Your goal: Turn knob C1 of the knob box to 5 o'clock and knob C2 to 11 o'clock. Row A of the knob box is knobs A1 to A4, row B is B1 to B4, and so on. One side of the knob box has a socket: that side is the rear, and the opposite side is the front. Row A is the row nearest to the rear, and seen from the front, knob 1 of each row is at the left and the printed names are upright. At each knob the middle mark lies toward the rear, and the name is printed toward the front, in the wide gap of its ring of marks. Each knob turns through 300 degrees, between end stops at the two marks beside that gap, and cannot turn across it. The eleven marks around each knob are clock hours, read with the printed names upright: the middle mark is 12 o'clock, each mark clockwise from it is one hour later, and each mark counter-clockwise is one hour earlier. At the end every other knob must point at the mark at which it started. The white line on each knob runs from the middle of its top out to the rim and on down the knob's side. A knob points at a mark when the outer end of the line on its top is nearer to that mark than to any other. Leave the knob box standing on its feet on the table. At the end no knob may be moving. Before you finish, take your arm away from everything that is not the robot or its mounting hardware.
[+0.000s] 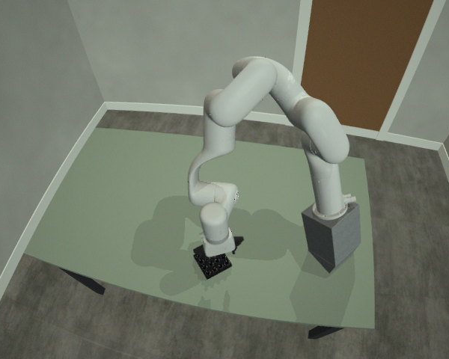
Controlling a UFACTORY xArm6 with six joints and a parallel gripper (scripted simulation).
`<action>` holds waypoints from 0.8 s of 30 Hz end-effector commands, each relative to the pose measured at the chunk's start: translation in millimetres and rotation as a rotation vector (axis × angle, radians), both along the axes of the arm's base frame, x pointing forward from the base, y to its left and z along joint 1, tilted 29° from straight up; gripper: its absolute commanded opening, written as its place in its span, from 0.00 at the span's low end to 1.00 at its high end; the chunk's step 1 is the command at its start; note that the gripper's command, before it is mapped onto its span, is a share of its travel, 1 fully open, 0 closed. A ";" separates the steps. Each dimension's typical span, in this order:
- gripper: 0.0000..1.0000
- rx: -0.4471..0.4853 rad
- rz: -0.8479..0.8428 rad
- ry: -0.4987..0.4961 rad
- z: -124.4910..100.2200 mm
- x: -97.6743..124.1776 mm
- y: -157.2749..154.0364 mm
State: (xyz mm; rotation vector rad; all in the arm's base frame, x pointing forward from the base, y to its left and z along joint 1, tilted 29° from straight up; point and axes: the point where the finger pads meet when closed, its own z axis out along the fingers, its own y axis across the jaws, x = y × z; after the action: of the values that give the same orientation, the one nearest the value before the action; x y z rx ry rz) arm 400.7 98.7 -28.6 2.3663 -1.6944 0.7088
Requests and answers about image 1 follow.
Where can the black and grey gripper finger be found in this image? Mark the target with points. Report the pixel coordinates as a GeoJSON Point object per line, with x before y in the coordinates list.
{"type": "Point", "coordinates": [238, 240]}
{"type": "Point", "coordinates": [200, 251]}

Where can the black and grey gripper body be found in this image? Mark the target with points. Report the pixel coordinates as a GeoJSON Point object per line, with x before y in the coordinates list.
{"type": "Point", "coordinates": [212, 250]}

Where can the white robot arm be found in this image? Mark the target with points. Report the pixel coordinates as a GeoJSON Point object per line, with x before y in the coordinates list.
{"type": "Point", "coordinates": [322, 135]}

